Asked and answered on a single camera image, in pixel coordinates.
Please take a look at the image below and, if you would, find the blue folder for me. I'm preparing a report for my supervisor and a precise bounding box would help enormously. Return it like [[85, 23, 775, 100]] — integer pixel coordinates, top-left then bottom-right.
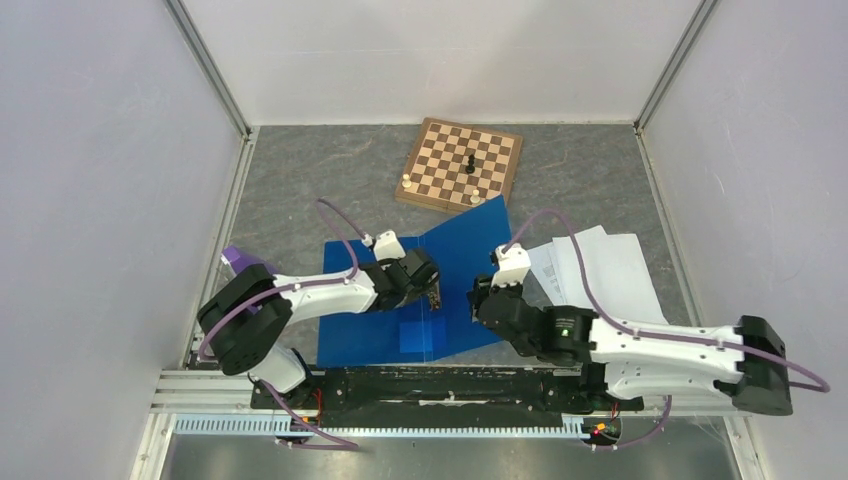
[[317, 195, 512, 368]]

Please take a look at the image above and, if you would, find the white paper stack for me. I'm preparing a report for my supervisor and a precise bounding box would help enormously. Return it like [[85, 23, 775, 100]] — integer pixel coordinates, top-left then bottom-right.
[[527, 225, 668, 324]]

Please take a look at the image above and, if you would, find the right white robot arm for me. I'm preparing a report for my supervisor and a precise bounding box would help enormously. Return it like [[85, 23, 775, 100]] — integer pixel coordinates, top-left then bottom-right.
[[467, 275, 793, 416]]

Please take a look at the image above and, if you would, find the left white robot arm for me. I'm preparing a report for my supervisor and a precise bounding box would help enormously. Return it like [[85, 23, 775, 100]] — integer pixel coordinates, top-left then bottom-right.
[[197, 248, 439, 408]]

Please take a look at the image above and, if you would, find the metal folder clip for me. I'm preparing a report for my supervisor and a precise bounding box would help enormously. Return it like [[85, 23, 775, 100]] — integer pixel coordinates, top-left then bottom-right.
[[427, 282, 442, 311]]

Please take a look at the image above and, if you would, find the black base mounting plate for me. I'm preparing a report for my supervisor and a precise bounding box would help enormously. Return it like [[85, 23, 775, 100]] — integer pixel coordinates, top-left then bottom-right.
[[282, 365, 644, 428]]

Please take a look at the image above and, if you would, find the wooden chessboard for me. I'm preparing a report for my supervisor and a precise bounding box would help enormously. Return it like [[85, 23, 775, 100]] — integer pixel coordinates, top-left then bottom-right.
[[395, 117, 523, 213]]

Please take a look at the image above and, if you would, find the purple stapler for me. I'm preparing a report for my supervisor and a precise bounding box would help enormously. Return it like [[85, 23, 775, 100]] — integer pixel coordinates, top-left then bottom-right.
[[220, 245, 279, 280]]

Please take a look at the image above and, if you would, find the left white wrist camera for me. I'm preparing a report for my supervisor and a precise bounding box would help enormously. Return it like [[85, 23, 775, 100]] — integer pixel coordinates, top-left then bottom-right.
[[361, 230, 406, 261]]

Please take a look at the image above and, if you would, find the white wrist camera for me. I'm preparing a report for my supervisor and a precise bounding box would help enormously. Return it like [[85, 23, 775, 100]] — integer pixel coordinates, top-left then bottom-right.
[[361, 230, 406, 261], [491, 243, 531, 288]]

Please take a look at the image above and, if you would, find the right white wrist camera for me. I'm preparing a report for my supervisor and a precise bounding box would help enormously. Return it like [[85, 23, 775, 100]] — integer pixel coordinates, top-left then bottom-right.
[[491, 243, 531, 288]]

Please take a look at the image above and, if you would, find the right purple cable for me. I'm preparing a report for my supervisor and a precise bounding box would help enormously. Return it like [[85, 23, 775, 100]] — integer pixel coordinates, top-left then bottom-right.
[[500, 209, 831, 452]]

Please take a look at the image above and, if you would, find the purple cable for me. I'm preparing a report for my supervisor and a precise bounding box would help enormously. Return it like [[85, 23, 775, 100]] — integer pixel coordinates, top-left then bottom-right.
[[197, 198, 376, 452], [500, 209, 831, 452]]

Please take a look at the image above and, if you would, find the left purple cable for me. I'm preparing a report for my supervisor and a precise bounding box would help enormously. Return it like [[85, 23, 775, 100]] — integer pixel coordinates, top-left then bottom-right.
[[197, 198, 376, 452]]

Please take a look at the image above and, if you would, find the grey slotted cable duct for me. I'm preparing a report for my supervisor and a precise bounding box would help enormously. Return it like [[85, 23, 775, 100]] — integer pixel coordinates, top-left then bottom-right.
[[174, 413, 590, 440]]

